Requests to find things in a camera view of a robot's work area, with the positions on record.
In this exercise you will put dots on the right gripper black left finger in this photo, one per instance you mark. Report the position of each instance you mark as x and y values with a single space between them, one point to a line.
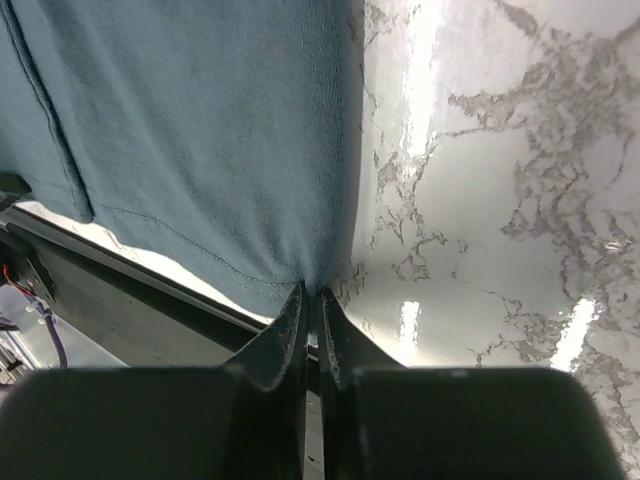
244 419

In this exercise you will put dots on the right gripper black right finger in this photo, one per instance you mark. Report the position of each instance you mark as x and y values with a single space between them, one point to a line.
382 420

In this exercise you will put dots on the blue-grey t shirt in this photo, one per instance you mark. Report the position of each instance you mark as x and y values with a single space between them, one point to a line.
216 133

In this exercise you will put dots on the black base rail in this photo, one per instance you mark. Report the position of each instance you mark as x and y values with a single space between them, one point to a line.
141 317

